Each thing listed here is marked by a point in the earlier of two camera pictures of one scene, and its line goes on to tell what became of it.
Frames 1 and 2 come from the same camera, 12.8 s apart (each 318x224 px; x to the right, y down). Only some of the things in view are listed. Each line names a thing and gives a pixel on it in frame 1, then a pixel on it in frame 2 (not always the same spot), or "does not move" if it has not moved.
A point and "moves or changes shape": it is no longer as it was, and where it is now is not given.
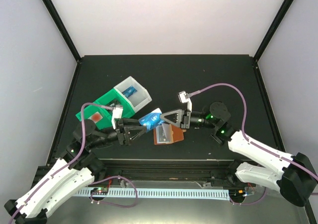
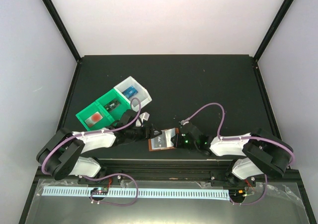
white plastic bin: x=134 y=93 does not move
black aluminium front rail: x=201 y=170 does not move
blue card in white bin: x=129 y=91 does not move
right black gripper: x=184 y=124 → x=177 y=141
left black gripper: x=125 y=136 → x=149 y=134
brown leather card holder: x=166 y=133 moves or changes shape
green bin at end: x=102 y=116 does not move
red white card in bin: x=96 y=117 does not move
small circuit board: x=102 y=190 does not move
